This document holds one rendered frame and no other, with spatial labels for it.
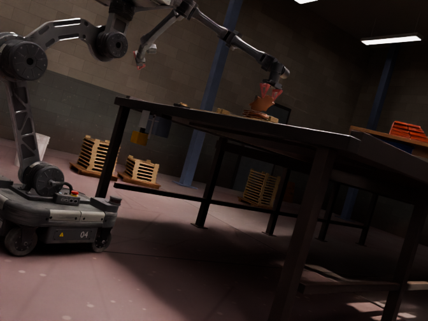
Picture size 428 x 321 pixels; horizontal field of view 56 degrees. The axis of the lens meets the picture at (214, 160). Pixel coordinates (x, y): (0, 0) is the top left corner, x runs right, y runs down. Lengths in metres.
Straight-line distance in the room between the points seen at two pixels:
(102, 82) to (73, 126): 0.92
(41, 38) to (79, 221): 0.93
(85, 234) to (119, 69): 5.57
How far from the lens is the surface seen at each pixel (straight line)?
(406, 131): 2.58
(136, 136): 2.79
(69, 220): 2.13
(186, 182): 6.96
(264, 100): 2.25
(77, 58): 7.36
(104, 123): 7.49
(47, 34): 2.28
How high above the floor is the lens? 0.72
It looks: 1 degrees down
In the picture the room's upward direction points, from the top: 16 degrees clockwise
